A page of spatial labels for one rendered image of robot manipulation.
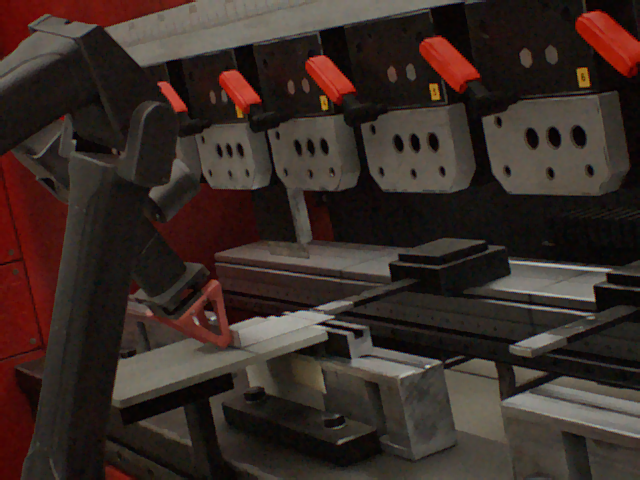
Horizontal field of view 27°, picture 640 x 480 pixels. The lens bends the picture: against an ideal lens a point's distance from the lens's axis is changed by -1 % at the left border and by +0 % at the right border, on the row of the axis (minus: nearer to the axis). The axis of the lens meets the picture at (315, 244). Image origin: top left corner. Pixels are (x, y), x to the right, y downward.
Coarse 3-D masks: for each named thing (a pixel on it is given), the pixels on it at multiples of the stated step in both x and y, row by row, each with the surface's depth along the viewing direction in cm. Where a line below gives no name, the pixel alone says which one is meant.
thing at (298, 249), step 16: (256, 192) 161; (272, 192) 157; (288, 192) 154; (256, 208) 162; (272, 208) 158; (288, 208) 155; (304, 208) 155; (272, 224) 159; (288, 224) 156; (304, 224) 155; (272, 240) 161; (288, 240) 157; (304, 240) 155; (288, 256) 160; (304, 256) 156
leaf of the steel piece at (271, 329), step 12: (264, 324) 162; (276, 324) 161; (288, 324) 159; (300, 324) 158; (312, 324) 157; (240, 336) 158; (252, 336) 157; (264, 336) 155; (276, 336) 155; (240, 348) 152
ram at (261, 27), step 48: (0, 0) 220; (48, 0) 199; (96, 0) 182; (144, 0) 168; (192, 0) 156; (336, 0) 128; (384, 0) 121; (432, 0) 114; (144, 48) 172; (192, 48) 159
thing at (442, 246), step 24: (456, 240) 173; (480, 240) 170; (408, 264) 170; (432, 264) 167; (456, 264) 165; (480, 264) 167; (504, 264) 169; (384, 288) 167; (408, 288) 167; (432, 288) 166; (456, 288) 165; (312, 312) 163; (336, 312) 162
